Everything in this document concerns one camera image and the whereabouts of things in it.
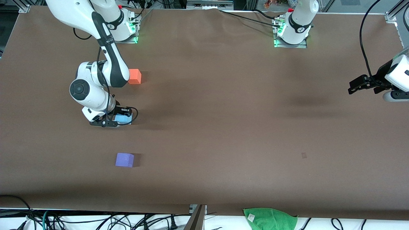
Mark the blue block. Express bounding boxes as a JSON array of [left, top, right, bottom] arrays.
[[114, 114, 132, 125]]

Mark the purple block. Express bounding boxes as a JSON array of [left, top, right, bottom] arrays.
[[115, 153, 135, 168]]

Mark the orange block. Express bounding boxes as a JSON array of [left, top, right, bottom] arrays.
[[128, 69, 142, 85]]

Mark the brown table cover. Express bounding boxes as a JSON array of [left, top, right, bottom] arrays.
[[0, 6, 409, 221]]

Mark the grey equipment box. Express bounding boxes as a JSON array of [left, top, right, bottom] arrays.
[[186, 0, 234, 11]]

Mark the green cloth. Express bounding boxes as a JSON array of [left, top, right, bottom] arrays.
[[243, 208, 298, 230]]

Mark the aluminium frame corner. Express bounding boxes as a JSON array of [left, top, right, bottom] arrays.
[[385, 0, 409, 23], [18, 0, 36, 13]]

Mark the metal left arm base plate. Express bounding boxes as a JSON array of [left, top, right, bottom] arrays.
[[274, 18, 308, 49]]

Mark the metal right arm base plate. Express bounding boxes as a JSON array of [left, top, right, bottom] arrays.
[[105, 16, 138, 44]]

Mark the black floor cable loop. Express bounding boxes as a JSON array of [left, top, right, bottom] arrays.
[[0, 195, 37, 230]]

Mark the teal cable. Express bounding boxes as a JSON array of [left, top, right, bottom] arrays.
[[42, 210, 53, 230]]

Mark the aluminium post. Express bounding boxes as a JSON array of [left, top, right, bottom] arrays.
[[184, 204, 207, 230]]

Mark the long black base cable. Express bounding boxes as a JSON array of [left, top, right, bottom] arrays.
[[219, 9, 282, 27]]

